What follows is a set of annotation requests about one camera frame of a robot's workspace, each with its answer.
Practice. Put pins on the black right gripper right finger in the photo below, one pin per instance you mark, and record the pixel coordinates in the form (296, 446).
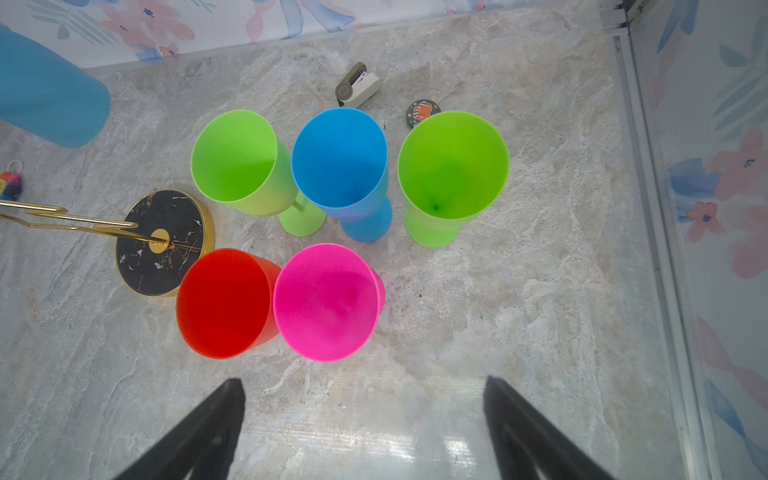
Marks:
(526, 444)

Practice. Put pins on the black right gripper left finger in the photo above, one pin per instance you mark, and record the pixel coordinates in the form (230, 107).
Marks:
(202, 445)

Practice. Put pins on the red wine glass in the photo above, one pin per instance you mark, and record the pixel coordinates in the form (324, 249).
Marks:
(224, 306)

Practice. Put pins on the pink wine glass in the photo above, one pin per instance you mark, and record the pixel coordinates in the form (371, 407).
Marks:
(327, 302)

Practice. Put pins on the green wine glass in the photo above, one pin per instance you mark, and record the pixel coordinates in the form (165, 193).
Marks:
(239, 161)
(451, 168)

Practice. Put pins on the blue wine glass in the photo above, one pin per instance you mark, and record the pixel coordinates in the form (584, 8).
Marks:
(340, 163)

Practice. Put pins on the teal wine glass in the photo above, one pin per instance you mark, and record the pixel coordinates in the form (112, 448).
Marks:
(45, 95)

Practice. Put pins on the gold wine glass rack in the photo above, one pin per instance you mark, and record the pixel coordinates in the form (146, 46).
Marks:
(157, 242)

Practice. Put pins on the rainbow flower plush toy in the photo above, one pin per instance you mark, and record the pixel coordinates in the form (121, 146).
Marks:
(11, 181)

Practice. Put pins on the small round badge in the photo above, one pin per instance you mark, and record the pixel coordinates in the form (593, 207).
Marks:
(420, 110)

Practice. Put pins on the small beige clip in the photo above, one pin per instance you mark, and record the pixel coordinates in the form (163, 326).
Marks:
(357, 86)

